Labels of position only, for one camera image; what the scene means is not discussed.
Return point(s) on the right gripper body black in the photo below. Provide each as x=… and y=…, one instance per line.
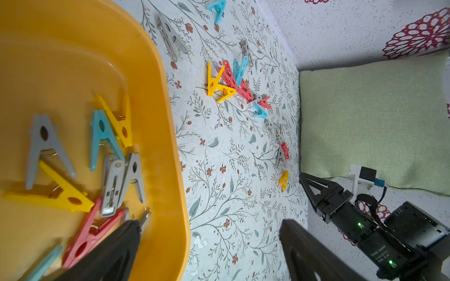
x=332, y=203

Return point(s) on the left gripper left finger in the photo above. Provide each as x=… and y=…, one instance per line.
x=112, y=259

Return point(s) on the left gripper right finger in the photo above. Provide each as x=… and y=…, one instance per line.
x=309, y=260

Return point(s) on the grey clothespin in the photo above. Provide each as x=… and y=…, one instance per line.
x=44, y=137
x=246, y=52
x=117, y=176
x=171, y=39

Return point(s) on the teal clothespin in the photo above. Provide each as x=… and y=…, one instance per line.
x=219, y=7
x=101, y=130
x=259, y=112

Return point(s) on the yellow plastic storage box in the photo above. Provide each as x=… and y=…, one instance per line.
x=56, y=58

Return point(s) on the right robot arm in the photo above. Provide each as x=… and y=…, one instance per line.
x=409, y=245

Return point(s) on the yellow clothespin by pillow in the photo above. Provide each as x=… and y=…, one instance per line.
x=283, y=182

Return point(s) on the green pillow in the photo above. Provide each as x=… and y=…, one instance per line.
x=389, y=116

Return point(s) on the small red clothespin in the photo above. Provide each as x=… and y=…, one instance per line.
x=263, y=102

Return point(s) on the floral table mat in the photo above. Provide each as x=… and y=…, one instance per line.
x=228, y=158

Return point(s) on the yellow clothespin pair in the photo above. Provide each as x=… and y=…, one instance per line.
x=213, y=85

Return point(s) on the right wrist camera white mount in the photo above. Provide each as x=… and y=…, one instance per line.
x=364, y=181

